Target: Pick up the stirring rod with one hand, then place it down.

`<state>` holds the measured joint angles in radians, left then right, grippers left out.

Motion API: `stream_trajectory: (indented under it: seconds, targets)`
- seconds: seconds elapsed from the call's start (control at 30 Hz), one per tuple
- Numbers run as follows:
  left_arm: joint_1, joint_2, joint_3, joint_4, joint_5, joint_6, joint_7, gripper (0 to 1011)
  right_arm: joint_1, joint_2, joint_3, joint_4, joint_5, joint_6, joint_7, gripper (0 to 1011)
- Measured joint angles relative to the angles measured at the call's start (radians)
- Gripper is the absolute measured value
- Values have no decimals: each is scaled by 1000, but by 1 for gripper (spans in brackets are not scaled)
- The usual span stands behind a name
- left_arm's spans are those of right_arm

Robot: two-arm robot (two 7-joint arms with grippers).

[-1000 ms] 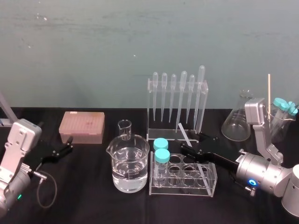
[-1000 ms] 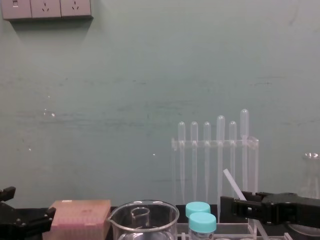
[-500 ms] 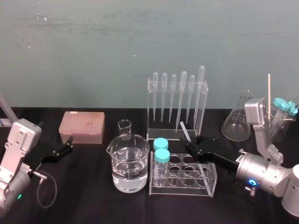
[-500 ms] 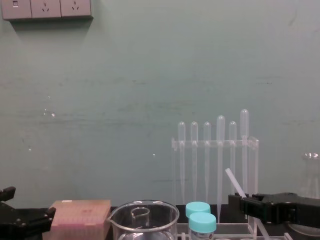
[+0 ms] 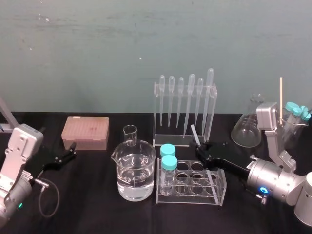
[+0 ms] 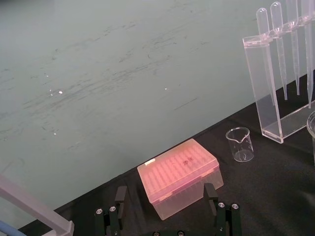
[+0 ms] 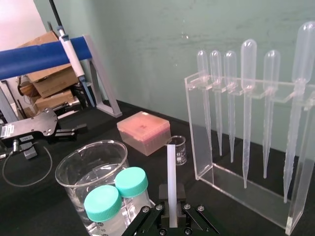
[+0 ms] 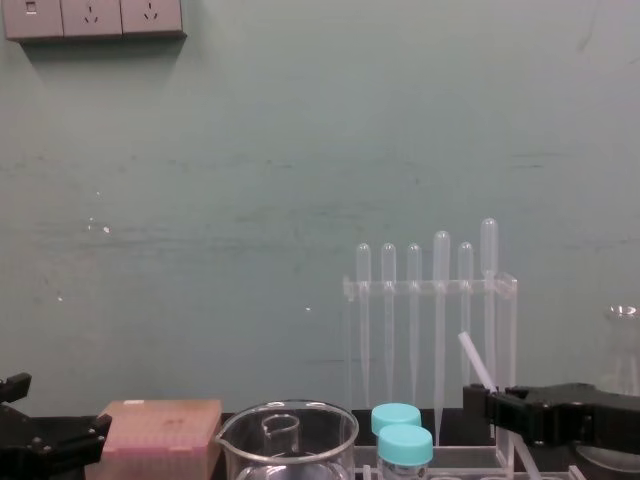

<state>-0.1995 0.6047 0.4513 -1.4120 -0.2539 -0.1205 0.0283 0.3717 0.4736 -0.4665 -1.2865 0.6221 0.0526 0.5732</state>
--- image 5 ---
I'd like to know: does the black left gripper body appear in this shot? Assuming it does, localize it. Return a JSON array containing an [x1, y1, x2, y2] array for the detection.
[[30, 145, 63, 180]]

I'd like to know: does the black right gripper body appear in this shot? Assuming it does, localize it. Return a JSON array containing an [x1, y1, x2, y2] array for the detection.
[[207, 141, 252, 182]]

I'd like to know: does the pink pipette tip box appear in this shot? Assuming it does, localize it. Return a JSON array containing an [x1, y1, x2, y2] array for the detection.
[[60, 116, 110, 151]]

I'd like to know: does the clear acrylic pipette rack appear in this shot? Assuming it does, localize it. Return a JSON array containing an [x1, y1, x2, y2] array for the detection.
[[153, 81, 218, 147]]

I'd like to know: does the clear acrylic tube rack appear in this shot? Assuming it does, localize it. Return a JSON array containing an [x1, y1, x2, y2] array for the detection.
[[155, 156, 227, 206]]

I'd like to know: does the clear glass conical flask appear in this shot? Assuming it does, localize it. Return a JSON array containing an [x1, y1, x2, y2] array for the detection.
[[231, 93, 266, 148]]

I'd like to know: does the long clear plastic pipette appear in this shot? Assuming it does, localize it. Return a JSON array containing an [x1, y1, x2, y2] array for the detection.
[[201, 68, 215, 142]]

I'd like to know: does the grey metal stand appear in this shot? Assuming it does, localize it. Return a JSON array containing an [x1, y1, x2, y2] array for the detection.
[[0, 97, 13, 134]]

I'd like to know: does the small empty glass beaker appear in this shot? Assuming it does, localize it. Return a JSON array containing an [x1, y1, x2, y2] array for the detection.
[[123, 124, 138, 147]]

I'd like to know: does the black table cloth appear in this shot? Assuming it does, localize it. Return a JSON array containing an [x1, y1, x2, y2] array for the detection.
[[0, 111, 312, 234]]

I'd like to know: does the large glass beaker with water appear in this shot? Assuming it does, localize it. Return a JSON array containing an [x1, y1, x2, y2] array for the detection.
[[110, 141, 157, 202]]

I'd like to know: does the glass beaker holding tubes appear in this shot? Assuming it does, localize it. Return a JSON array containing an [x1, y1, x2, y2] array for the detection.
[[279, 114, 309, 151]]

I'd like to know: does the thin wooden stick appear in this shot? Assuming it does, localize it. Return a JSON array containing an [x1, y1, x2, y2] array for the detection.
[[279, 77, 284, 118]]

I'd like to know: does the thin dark gripper cable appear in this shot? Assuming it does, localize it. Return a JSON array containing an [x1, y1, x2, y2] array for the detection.
[[35, 178, 61, 218]]

